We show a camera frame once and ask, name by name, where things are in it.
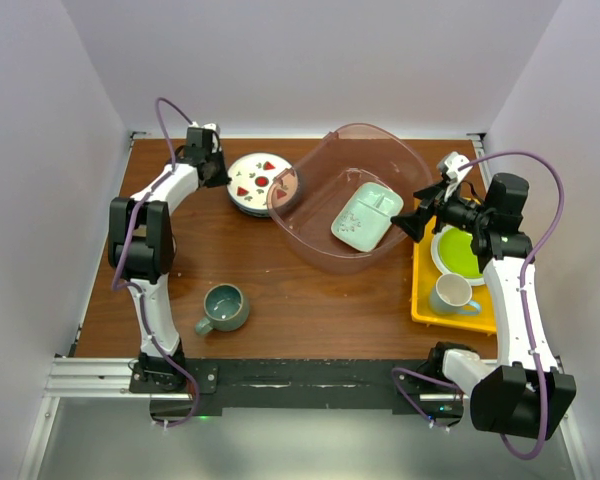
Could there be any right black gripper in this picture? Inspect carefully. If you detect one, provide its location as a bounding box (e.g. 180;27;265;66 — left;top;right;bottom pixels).
391;178;491;243

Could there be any mint green divided tray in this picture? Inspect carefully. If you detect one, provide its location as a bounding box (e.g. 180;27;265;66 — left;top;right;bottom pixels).
331;182;404;253

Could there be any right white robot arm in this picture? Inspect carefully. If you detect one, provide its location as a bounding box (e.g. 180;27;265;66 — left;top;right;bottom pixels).
391;173;576;443

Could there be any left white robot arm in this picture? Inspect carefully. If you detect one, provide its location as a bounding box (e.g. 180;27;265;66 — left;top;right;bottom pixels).
107;123;230;392

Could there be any green plate white rim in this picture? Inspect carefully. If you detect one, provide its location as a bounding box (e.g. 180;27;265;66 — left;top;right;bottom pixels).
430;225;485;287

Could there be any blue floral plate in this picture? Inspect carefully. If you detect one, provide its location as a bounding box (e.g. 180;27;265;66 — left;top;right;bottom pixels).
229;191;270;218

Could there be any yellow plastic tray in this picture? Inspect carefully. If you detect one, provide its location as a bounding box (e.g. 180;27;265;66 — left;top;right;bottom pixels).
411;217;497;335

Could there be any teal ceramic mug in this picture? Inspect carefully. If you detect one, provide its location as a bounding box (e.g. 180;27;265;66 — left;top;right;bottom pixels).
195;284;250;336

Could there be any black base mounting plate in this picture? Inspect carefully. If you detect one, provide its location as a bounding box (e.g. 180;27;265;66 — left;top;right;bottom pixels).
129;357;465;420

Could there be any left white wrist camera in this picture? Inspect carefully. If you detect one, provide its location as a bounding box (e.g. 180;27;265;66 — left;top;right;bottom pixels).
186;122;222;152

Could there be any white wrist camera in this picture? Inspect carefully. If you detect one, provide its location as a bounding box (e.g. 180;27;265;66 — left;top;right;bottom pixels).
186;122;222;152
437;151;471;201

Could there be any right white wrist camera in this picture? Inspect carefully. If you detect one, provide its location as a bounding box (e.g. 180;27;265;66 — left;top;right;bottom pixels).
437;151;471;201

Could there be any white mug blue handle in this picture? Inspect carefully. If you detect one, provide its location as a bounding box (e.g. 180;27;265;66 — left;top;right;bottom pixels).
428;273;482;316

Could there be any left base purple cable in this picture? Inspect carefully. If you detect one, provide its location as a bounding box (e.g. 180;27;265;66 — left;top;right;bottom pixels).
149;359;212;429

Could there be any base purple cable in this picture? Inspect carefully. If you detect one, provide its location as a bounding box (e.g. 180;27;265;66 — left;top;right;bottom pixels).
390;367;465;429
149;359;212;429

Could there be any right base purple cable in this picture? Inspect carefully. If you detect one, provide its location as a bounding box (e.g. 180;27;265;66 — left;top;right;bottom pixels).
390;367;465;429

